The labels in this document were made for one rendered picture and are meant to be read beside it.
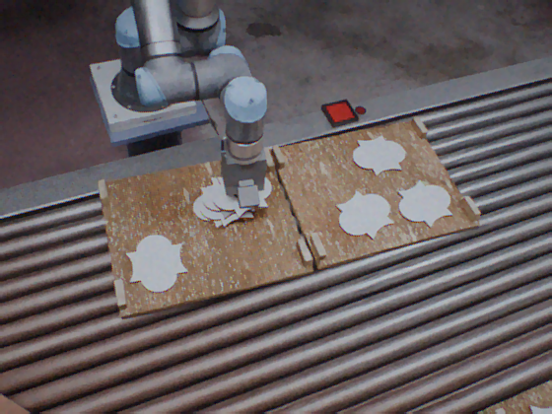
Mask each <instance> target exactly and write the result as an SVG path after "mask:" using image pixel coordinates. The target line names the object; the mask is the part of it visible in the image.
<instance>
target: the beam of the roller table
mask: <svg viewBox="0 0 552 414"><path fill-rule="evenodd" d="M550 81H552V56H548V57H544V58H541V59H537V60H529V61H526V62H522V63H520V64H516V65H512V66H509V67H501V68H497V69H494V70H490V71H487V72H483V73H479V74H471V75H468V76H464V77H461V78H457V79H453V80H450V81H442V82H439V83H436V84H432V85H428V86H425V87H421V88H418V89H415V88H413V89H409V90H406V91H402V92H399V93H395V94H391V95H388V96H380V97H376V98H372V99H369V100H365V101H362V102H358V103H351V106H352V107H353V109H354V111H355V107H356V106H359V105H360V106H362V107H364V108H365V109H366V113H365V114H360V113H357V114H358V116H359V121H358V122H357V123H350V124H346V125H343V126H339V127H335V128H333V127H332V126H331V124H330V122H328V120H327V119H326V117H325V115H324V113H323V112H322V111H318V112H315V113H307V114H304V115H300V116H296V117H292V118H288V119H285V120H281V121H277V122H270V123H266V124H264V140H263V147H264V149H266V148H267V149H268V150H271V149H272V146H275V145H278V147H279V148H280V147H285V146H288V145H293V144H297V143H302V142H306V141H314V140H319V139H324V138H327V137H332V136H336V135H341V134H344V133H348V132H354V131H358V130H362V129H365V128H369V127H373V126H375V125H379V124H386V123H390V122H392V121H396V120H399V119H402V118H406V117H410V116H413V115H420V114H424V113H427V112H430V111H434V110H437V109H441V108H445V107H451V106H455V105H458V104H464V103H468V102H471V101H475V100H481V99H485V98H488V97H492V96H496V95H498V94H501V93H508V92H512V91H515V90H519V89H522V88H525V87H529V86H536V85H539V84H543V83H546V82H550ZM223 136H227V134H222V135H218V136H215V137H211V138H207V139H204V140H199V141H196V142H188V143H185V144H181V145H178V146H174V147H170V148H166V149H163V150H160V151H156V152H152V153H145V154H141V155H137V156H133V157H130V158H126V159H123V160H119V161H115V162H112V163H107V164H100V165H96V166H93V167H89V168H86V169H82V170H79V171H74V172H69V173H62V174H58V175H55V176H51V177H47V178H43V179H39V180H36V181H32V182H29V183H22V184H17V185H14V186H10V187H7V188H3V189H0V223H4V222H7V221H11V220H14V219H21V218H24V217H28V216H30V215H34V214H38V213H41V212H44V211H47V210H54V209H58V208H62V207H65V206H68V205H71V204H75V203H79V202H82V201H89V200H93V199H96V198H99V197H100V193H99V188H98V180H99V179H103V178H104V179H105V182H107V181H112V180H117V179H122V178H126V177H131V176H135V175H141V174H145V173H154V172H163V171H168V170H173V169H178V168H183V167H187V166H193V165H197V164H202V163H207V162H212V161H221V152H220V147H221V141H222V140H223Z"/></svg>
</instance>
